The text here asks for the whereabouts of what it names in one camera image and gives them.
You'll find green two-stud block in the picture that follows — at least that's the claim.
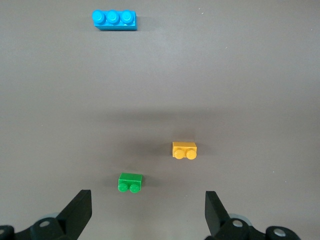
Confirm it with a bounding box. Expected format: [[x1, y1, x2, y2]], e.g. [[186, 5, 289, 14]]
[[117, 172, 144, 194]]

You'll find yellow two-stud block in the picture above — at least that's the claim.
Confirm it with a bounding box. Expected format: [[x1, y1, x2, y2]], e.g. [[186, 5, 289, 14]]
[[171, 141, 198, 160]]

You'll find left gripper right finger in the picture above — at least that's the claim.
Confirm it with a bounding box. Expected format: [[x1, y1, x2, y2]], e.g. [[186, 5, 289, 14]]
[[204, 190, 266, 240]]

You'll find blue three-stud block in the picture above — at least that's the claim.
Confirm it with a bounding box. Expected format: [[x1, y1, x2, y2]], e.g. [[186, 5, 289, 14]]
[[91, 9, 138, 32]]

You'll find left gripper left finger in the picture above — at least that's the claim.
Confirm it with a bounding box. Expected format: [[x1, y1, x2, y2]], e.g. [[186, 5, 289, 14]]
[[14, 189, 93, 240]]

